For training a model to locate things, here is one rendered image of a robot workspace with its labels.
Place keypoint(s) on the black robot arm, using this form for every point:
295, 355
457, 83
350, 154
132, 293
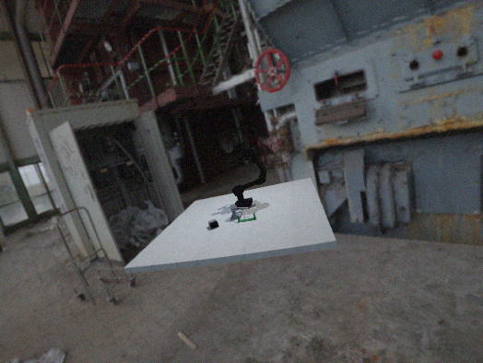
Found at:
251, 151

